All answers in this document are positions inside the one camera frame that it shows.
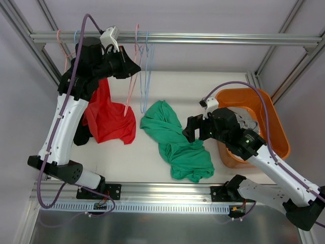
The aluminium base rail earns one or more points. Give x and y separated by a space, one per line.
142 192

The light blue wire hanger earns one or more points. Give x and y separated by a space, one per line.
148 69

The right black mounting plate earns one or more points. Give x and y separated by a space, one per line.
219 194

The aluminium hanging rail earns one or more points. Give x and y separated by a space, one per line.
193 38

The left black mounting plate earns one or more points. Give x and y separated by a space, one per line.
112 190

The slotted white cable duct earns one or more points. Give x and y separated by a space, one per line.
215 209

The grey tank top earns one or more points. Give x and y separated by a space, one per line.
245 120

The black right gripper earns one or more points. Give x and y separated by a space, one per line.
201 127

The pink wire hanger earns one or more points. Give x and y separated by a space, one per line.
67 56
137 60

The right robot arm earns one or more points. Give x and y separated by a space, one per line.
300 200

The red tank top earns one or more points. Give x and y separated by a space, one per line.
106 119

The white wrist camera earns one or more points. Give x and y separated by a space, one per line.
110 36
209 104

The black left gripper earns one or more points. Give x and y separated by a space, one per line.
121 64

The orange plastic basket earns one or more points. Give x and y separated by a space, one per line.
248 99

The green tank top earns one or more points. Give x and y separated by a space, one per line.
187 160

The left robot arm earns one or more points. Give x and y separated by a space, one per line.
75 90

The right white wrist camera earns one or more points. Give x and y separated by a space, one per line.
209 104

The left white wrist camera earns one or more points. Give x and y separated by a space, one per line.
110 36

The black tank top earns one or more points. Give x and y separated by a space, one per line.
82 134

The black mounting plate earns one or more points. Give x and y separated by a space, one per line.
112 190
219 194

